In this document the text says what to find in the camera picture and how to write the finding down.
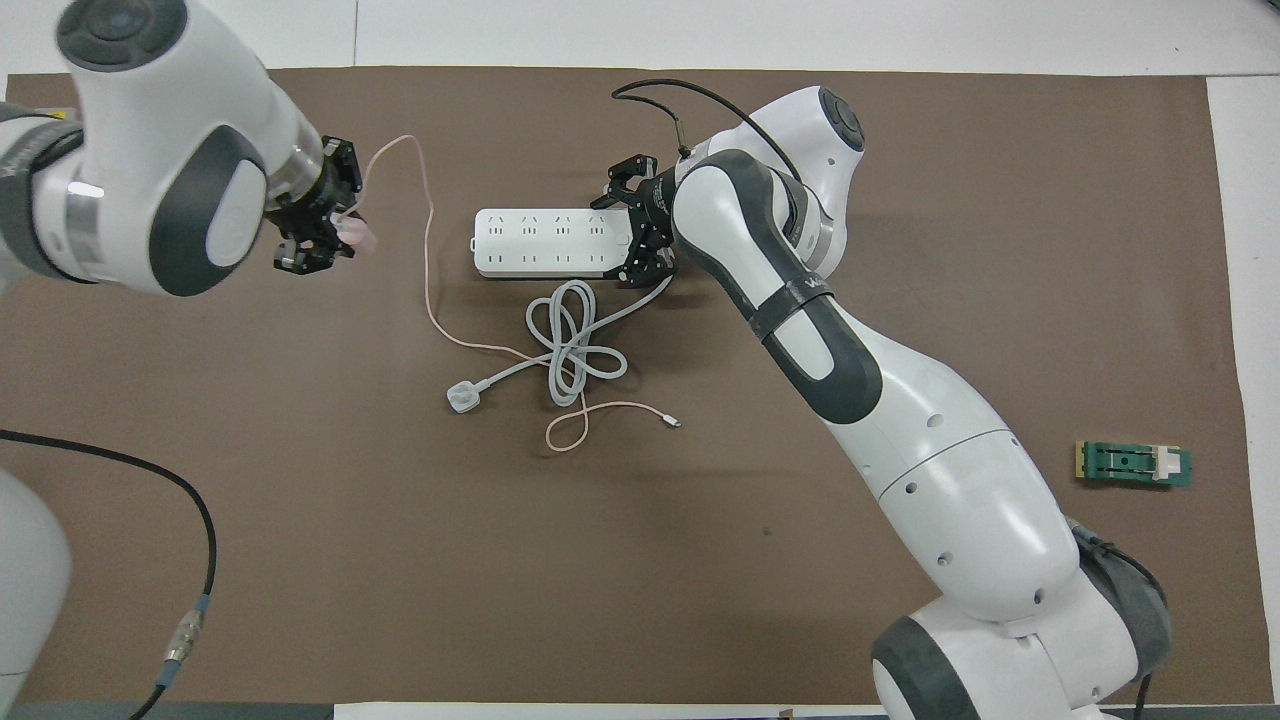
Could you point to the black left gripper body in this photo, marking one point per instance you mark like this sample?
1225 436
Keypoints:
305 205

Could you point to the white power strip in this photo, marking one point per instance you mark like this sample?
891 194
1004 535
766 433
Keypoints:
550 243

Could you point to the pink charger plug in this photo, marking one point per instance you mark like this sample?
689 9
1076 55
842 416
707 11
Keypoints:
360 234

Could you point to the brown table mat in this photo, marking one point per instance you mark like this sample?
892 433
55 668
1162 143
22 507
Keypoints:
600 580

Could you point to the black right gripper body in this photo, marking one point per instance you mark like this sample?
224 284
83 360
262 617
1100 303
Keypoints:
658 215

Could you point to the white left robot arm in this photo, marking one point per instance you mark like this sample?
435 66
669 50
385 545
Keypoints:
150 100

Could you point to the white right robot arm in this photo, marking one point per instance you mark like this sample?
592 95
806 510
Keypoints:
950 470

